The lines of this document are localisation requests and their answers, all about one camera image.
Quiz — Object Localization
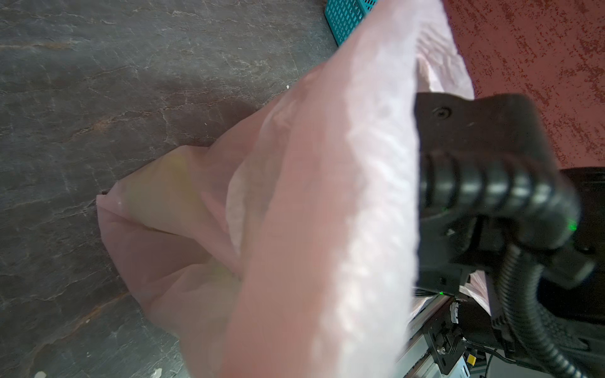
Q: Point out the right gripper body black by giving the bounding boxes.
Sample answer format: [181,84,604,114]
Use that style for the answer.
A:
[414,93,596,295]

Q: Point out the pink plastic bag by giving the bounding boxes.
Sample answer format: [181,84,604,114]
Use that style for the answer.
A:
[96,1,474,377]

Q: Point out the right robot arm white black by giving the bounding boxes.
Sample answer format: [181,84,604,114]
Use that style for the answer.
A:
[414,93,604,377]

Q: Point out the teal plastic basket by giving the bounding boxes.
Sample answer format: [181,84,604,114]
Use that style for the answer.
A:
[324,0,377,46]

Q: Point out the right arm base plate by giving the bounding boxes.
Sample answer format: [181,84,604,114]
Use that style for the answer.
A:
[422,305,465,375]

